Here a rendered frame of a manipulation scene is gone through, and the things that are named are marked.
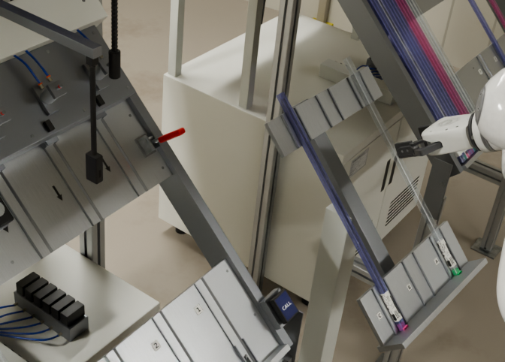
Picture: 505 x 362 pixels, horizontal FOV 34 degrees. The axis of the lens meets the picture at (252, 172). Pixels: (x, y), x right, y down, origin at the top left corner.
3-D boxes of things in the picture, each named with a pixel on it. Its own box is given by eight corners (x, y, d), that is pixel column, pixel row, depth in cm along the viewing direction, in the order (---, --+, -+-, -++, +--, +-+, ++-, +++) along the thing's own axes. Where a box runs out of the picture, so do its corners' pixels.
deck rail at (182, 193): (272, 349, 157) (293, 343, 153) (266, 355, 156) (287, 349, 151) (69, 26, 152) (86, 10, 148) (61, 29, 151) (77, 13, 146)
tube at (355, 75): (456, 273, 173) (461, 272, 173) (453, 276, 172) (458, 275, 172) (346, 58, 170) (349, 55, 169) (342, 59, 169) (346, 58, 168)
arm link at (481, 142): (500, 99, 155) (485, 101, 158) (478, 115, 150) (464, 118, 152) (512, 140, 157) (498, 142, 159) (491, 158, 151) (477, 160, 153)
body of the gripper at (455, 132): (491, 102, 157) (441, 111, 165) (467, 121, 151) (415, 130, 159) (503, 138, 159) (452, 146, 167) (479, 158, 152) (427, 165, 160)
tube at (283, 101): (403, 327, 159) (407, 326, 158) (399, 330, 158) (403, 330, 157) (279, 93, 155) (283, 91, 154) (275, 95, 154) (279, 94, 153)
